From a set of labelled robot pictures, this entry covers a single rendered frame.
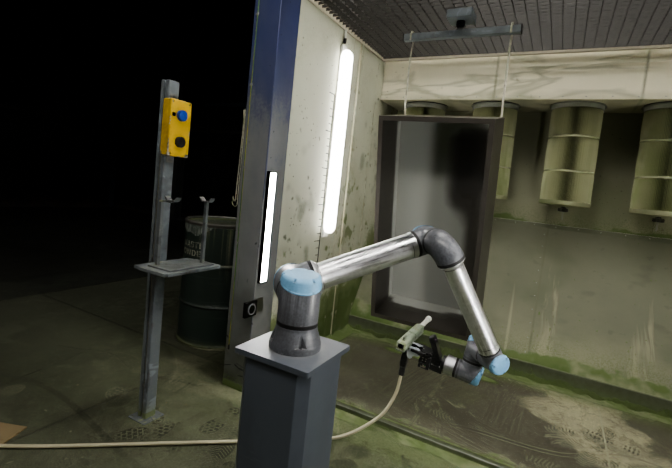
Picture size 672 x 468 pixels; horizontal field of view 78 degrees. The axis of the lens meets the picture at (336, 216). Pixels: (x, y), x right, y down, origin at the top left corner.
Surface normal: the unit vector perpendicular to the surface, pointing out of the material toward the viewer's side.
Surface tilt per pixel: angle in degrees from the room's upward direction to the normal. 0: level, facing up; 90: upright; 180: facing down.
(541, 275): 57
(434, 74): 90
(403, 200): 102
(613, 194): 90
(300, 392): 90
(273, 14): 90
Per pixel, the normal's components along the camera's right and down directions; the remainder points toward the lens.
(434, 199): -0.47, 0.22
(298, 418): 0.29, 0.11
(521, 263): -0.34, -0.52
